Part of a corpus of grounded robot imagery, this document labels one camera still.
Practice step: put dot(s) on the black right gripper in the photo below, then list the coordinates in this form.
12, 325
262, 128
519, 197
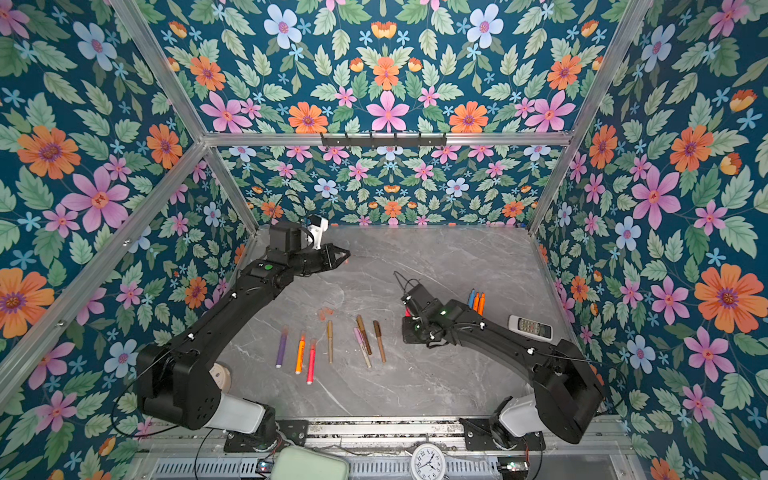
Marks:
406, 334

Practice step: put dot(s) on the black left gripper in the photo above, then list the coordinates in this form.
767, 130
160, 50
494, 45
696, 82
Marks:
328, 256

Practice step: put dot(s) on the blue marker pen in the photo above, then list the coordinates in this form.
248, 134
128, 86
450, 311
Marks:
472, 298

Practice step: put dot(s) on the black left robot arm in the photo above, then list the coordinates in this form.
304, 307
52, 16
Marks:
174, 383

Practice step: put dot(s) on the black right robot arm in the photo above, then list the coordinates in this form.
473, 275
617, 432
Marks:
565, 393

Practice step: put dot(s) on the dark brown marker pen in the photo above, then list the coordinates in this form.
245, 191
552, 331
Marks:
379, 339

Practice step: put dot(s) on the pink lilac marker pen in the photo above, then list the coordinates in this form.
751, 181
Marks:
362, 346

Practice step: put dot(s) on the purple marker pen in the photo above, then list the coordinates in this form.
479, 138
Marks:
281, 348

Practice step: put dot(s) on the white remote control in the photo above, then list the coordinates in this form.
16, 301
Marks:
530, 328

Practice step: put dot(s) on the white analog clock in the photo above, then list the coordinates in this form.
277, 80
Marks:
428, 463

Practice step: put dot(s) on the beige round alarm clock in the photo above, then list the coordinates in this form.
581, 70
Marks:
221, 376

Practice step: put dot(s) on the pale green box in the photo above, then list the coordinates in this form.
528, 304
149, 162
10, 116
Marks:
298, 463

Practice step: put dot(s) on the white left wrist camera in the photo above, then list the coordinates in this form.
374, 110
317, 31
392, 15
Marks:
317, 227

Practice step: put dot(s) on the black hook rail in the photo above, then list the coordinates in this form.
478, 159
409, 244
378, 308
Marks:
370, 140

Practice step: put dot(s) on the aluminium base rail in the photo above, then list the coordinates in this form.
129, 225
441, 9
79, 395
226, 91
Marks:
471, 433

